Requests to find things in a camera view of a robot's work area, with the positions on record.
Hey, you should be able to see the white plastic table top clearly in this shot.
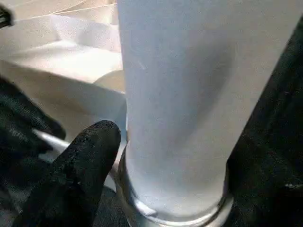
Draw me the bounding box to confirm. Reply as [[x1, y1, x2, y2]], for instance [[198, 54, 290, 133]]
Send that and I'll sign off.
[[0, 0, 235, 227]]

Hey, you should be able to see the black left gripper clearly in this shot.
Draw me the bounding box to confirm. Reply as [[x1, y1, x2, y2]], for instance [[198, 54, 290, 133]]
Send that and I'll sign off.
[[0, 4, 15, 27]]

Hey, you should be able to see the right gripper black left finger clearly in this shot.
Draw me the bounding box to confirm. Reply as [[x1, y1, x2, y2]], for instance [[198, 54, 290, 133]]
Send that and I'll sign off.
[[13, 120, 122, 227]]

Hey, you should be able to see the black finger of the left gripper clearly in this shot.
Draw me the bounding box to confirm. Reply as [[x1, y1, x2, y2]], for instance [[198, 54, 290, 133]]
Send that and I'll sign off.
[[0, 144, 56, 209], [0, 78, 66, 154]]

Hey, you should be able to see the white plastic table leg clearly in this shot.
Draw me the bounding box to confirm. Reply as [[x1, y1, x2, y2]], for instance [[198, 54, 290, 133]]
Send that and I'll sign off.
[[116, 0, 303, 220]]

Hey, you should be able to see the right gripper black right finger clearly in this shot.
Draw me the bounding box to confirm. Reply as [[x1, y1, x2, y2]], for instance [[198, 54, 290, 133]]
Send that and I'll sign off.
[[226, 131, 303, 227]]

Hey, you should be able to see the black mat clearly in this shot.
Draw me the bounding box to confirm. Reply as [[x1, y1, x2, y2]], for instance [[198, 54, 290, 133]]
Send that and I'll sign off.
[[0, 16, 303, 227]]

